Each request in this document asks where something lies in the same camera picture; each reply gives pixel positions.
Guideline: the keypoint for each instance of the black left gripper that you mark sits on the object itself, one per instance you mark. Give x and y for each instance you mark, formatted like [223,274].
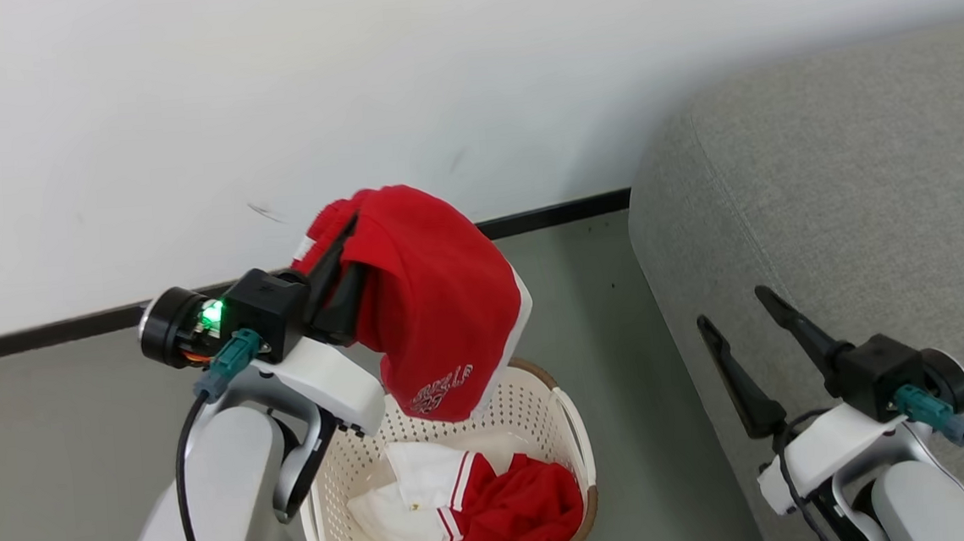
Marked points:
[272,306]

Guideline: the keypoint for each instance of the black baseboard strip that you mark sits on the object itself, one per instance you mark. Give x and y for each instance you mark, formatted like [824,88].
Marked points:
[70,325]

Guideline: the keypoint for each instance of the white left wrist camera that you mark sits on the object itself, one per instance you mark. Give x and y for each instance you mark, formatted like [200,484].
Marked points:
[329,387]

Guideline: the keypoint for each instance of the red shirt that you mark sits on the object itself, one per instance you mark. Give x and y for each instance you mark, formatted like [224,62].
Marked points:
[442,307]

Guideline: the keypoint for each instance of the white garment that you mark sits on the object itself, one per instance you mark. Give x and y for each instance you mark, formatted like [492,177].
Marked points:
[412,479]

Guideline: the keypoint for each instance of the grey fabric sofa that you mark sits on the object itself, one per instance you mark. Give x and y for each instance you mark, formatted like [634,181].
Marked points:
[867,193]

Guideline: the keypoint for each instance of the cream perforated laundry basket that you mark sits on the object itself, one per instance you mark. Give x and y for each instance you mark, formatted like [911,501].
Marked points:
[510,406]

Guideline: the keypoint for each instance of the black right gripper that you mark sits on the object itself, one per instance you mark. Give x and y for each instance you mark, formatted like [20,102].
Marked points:
[879,374]

